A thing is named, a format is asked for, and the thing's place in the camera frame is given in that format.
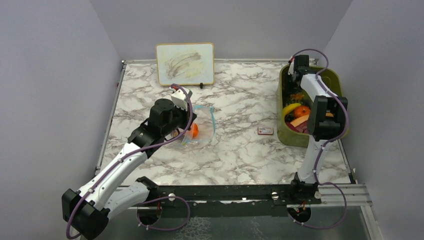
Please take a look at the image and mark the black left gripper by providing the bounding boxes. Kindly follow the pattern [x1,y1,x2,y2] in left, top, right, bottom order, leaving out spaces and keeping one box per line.
[162,101,198,137]

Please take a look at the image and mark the orange toy tangerine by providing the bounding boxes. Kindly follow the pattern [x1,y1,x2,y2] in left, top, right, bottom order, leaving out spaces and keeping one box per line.
[189,123,199,139]

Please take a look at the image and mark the clear blue zip top bag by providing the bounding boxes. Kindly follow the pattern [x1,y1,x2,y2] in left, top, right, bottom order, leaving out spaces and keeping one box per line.
[181,105,216,146]

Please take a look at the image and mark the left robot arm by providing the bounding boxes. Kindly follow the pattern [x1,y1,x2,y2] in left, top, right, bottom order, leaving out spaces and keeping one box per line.
[61,96,197,240]

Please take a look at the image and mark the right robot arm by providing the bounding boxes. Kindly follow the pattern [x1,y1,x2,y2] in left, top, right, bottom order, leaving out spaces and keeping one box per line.
[288,55,348,204]

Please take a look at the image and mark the yellow toy banana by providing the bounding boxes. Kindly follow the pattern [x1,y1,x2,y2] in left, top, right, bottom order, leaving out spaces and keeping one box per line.
[282,103,302,117]

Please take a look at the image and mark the orange toy pumpkin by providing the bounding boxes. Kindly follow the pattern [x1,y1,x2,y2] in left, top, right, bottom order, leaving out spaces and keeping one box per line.
[293,105,311,119]

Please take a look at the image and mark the yellow framed whiteboard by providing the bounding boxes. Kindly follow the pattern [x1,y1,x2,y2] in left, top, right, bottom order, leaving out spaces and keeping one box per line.
[155,42,215,86]

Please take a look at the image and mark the purple orange toy slice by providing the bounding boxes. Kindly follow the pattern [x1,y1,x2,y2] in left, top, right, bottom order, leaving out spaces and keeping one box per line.
[284,112,334,134]

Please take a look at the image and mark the red white small card box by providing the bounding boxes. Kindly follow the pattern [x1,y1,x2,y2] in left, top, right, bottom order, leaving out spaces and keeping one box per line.
[257,126,274,136]

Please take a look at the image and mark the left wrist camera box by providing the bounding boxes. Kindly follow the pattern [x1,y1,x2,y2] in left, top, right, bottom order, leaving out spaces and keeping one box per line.
[171,86,193,111]

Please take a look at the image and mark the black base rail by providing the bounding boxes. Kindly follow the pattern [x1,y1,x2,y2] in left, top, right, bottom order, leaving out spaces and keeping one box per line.
[136,184,322,220]

